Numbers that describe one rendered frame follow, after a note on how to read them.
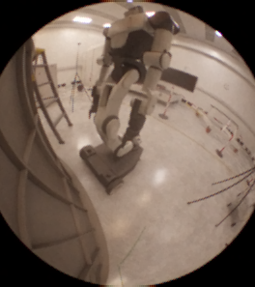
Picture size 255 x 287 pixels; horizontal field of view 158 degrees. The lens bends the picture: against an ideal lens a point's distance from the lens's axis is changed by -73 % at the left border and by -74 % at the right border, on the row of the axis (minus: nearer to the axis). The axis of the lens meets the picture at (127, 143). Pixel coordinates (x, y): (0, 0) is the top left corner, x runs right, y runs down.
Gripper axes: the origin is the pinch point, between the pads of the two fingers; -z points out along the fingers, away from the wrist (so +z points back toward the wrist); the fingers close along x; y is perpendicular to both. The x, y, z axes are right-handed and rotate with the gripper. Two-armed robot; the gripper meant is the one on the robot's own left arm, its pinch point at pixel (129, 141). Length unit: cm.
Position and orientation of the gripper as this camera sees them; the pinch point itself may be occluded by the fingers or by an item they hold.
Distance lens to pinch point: 57.4
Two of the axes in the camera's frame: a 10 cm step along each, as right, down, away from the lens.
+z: 2.8, -7.9, -5.4
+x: -6.6, 2.5, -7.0
